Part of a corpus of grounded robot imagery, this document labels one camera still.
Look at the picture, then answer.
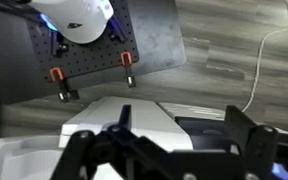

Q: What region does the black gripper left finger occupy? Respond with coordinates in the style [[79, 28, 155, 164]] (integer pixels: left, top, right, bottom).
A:
[[50, 104, 172, 180]]

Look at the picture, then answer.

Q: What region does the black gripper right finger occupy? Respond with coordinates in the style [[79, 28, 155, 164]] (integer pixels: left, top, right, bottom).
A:
[[224, 104, 288, 180]]

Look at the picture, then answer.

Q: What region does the white copier finisher unit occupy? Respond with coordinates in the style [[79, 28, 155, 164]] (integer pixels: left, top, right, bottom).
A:
[[0, 96, 194, 180]]

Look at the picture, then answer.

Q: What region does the white office copier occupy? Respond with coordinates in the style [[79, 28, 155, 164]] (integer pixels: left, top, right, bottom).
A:
[[157, 101, 288, 155]]

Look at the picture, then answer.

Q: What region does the black clamp with orange tip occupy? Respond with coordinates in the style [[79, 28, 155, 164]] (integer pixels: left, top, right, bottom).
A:
[[48, 67, 81, 104], [119, 51, 138, 89]]

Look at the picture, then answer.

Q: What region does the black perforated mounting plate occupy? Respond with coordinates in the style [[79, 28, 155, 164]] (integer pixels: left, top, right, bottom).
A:
[[27, 0, 140, 83]]

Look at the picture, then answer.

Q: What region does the black cart top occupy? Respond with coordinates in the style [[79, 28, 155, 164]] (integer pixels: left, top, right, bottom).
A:
[[0, 0, 188, 106]]

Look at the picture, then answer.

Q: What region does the white cable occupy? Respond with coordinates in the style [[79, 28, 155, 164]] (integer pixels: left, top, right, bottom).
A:
[[241, 0, 288, 114]]

